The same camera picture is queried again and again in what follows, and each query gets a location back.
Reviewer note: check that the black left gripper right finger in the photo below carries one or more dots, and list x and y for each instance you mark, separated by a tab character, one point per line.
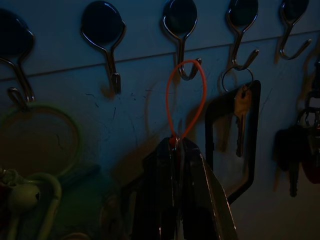
200	195

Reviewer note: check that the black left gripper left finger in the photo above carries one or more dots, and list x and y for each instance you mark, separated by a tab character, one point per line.
157	195

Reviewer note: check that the clear badge holder orange loop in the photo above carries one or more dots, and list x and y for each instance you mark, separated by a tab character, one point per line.
172	142

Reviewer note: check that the carabiner with black car keys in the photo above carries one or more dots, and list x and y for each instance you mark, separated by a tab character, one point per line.
287	150

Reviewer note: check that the blue head metal hook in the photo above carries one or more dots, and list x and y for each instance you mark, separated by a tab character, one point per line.
12	32
242	12
102	22
180	15
295	5

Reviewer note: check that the black rectangular frame tag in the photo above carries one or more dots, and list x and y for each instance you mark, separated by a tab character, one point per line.
253	137

